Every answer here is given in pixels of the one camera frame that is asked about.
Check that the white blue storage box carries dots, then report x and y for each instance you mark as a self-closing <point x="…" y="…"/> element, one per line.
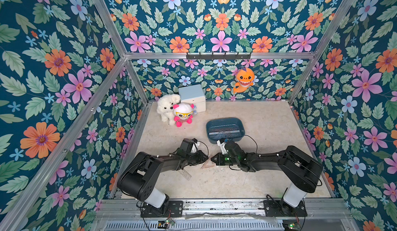
<point x="193" y="94"/>

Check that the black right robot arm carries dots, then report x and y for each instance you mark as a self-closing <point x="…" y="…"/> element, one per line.
<point x="302" y="170"/>

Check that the clear short ruler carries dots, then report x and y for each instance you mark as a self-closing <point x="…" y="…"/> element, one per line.
<point x="185" y="174"/>

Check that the clear protractor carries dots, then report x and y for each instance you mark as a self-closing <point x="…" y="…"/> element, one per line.
<point x="222" y="135"/>

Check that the teal plastic storage box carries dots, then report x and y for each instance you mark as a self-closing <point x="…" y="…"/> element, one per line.
<point x="229" y="121"/>

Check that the orange shark plush toy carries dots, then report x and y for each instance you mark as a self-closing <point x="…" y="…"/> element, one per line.
<point x="245" y="78"/>

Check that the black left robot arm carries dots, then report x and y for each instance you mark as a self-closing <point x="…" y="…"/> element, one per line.
<point x="140" y="178"/>

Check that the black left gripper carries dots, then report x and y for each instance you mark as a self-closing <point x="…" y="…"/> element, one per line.
<point x="199" y="158"/>

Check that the pink white plush doll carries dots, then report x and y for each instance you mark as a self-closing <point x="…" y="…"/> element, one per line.
<point x="183" y="113"/>

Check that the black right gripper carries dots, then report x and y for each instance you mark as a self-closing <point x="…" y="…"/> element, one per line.
<point x="222" y="158"/>

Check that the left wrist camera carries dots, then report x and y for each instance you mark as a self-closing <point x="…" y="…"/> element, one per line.
<point x="187" y="147"/>

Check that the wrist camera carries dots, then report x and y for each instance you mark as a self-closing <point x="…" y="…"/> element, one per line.
<point x="187" y="147"/>
<point x="230" y="148"/>

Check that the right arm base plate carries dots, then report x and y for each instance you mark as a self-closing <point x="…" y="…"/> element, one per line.
<point x="277" y="208"/>

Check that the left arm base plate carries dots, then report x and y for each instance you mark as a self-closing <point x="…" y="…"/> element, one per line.
<point x="171" y="209"/>

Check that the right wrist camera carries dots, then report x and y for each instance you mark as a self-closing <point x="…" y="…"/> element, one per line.
<point x="230" y="148"/>

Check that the black wall hook rail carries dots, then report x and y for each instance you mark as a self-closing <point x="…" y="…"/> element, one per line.
<point x="218" y="56"/>

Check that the white fluffy plush dog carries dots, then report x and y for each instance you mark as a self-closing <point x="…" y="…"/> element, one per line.
<point x="165" y="107"/>

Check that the pink small triangle square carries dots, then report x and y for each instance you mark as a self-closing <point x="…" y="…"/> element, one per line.
<point x="208" y="164"/>

